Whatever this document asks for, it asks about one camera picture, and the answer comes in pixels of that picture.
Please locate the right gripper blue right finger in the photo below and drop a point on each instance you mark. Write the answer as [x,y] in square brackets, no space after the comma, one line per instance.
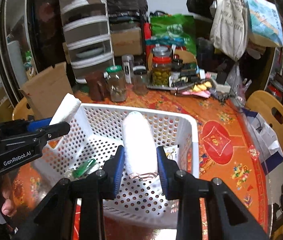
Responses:
[167,168]

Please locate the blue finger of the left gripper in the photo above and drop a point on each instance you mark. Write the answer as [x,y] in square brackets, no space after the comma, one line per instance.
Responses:
[37,124]
[45,134]

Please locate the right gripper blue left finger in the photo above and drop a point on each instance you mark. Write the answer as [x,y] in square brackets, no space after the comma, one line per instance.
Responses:
[113,168]

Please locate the green crinkly plastic bag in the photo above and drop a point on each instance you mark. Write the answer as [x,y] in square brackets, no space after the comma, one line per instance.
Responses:
[84,168]

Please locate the white printed packet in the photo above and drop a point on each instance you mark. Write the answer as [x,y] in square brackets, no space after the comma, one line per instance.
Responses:
[172,152]

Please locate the left wooden chair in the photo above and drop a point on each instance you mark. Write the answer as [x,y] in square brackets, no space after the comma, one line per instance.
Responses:
[22,110]

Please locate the wooden chair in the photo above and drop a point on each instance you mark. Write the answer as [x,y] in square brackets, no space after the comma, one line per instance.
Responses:
[22,110]
[270,109]

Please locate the white perforated plastic basket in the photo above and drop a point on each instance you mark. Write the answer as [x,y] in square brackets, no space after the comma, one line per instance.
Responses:
[96,133]

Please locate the brown cardboard box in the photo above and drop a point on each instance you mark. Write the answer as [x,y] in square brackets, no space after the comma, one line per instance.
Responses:
[46,90]

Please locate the brown plastic mug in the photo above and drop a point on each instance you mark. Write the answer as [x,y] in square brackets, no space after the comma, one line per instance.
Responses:
[97,86]

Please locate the green lid glass jar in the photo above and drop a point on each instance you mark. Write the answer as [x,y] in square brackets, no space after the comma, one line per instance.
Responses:
[116,83]

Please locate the black lid empty jar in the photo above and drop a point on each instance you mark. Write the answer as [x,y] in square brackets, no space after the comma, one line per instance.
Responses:
[140,80]

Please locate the white blue paper bag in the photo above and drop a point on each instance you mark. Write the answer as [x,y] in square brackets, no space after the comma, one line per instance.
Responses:
[270,152]

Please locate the red lid olive jar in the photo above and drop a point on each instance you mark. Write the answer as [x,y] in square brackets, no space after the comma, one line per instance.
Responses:
[161,66]

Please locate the right wooden chair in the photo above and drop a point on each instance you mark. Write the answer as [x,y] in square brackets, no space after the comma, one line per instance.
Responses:
[270,109]

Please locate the white stacked drawer tower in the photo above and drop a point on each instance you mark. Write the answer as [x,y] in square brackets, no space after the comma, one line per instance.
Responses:
[87,36]

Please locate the green shopping bag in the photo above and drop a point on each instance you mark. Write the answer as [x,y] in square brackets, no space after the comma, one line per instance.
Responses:
[176,28]

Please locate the black plastic covered box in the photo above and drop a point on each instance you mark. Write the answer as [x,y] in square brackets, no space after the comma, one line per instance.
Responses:
[133,8]

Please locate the beige canvas tote bag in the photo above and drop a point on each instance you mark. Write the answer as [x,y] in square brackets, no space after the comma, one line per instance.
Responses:
[229,32]

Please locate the blue illustrated paper bag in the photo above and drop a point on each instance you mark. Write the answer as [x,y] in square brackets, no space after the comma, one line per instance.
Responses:
[265,27]

